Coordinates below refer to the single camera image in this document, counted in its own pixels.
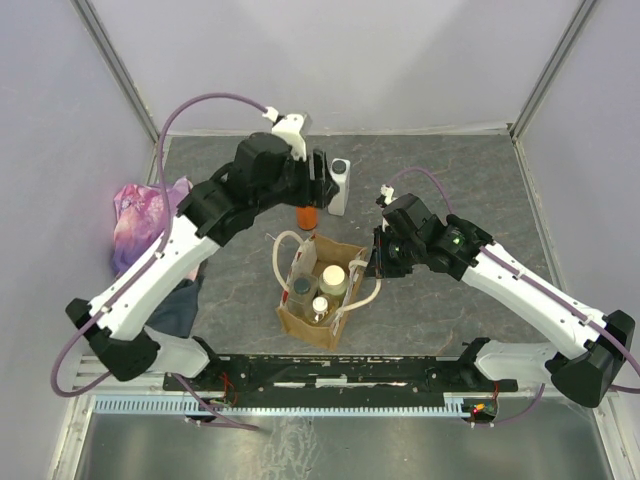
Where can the aluminium front rail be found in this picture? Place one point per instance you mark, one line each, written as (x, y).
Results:
(583, 380)

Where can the burlap watermelon canvas bag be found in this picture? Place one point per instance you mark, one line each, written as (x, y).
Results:
(312, 256)

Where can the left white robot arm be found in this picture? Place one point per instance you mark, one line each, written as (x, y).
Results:
(114, 322)

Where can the clear yellow bottle white cap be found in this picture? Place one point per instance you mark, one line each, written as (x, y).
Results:
(320, 308)

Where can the clear square bottle grey cap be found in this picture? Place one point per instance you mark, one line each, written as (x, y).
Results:
(301, 295)

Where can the light blue cable duct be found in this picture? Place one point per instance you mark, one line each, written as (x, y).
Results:
(150, 405)

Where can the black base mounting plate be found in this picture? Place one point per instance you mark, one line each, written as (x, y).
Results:
(253, 372)

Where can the left aluminium frame post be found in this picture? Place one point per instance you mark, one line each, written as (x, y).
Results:
(89, 16)

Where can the dark blue towel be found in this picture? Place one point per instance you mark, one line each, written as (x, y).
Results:
(176, 314)

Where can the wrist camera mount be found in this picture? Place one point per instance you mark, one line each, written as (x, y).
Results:
(292, 128)
(386, 197)

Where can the right aluminium frame post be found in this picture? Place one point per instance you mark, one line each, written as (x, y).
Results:
(552, 67)

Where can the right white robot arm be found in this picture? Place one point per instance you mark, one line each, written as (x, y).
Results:
(584, 348)

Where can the orange bottle dark blue cap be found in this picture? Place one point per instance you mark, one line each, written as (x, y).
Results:
(307, 218)

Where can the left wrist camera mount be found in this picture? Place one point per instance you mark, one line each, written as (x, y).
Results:
(292, 128)

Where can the pink purple cloth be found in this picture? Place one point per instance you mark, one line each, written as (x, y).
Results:
(139, 222)

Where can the aluminium frame post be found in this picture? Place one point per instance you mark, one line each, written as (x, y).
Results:
(89, 16)
(552, 67)

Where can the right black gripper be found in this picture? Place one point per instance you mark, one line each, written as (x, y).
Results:
(378, 260)

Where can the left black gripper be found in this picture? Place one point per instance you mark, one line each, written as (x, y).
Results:
(319, 192)

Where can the green bottle white cap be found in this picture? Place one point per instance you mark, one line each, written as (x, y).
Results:
(333, 283)

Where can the white square bottle grey cap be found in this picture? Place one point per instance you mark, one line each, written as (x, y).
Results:
(340, 170)

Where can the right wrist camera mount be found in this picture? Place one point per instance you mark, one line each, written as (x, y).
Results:
(386, 197)

